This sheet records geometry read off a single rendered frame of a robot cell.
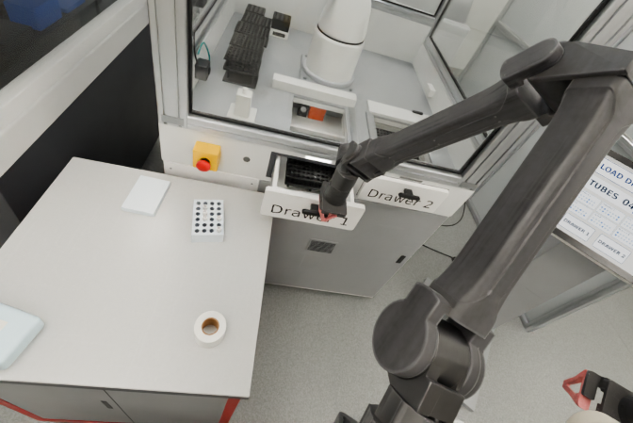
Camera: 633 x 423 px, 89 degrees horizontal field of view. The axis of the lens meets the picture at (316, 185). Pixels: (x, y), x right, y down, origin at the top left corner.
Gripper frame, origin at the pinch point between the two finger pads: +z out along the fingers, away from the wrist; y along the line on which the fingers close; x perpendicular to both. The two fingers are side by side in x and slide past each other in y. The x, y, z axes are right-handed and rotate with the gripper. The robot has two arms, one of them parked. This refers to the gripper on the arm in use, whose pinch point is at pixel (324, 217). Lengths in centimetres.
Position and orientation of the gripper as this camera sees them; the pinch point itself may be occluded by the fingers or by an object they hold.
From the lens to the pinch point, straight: 90.8
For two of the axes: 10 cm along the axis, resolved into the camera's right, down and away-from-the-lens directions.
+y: 0.2, -7.4, 6.7
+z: -2.8, 6.4, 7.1
